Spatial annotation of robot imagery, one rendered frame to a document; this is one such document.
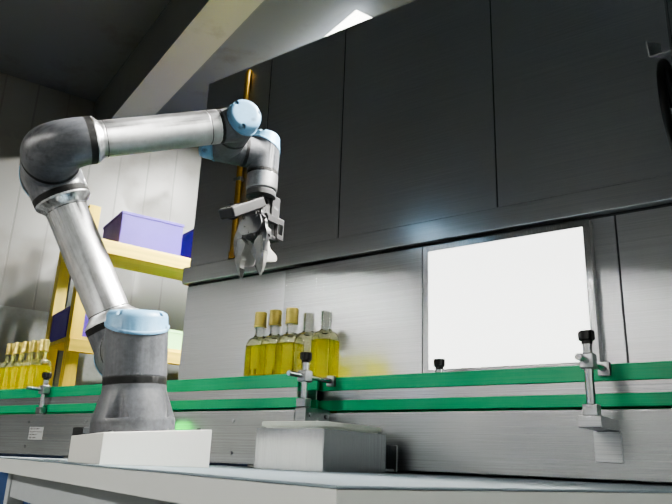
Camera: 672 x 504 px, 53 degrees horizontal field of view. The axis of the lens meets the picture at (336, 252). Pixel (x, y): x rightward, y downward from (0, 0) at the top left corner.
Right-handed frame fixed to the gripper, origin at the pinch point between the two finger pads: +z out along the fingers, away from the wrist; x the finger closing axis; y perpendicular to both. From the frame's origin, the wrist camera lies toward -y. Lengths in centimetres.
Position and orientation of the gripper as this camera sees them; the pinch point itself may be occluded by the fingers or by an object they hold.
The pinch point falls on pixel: (248, 270)
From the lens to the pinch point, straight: 155.9
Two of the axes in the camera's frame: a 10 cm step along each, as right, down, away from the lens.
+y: 5.8, 2.6, 7.7
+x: -8.1, 1.4, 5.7
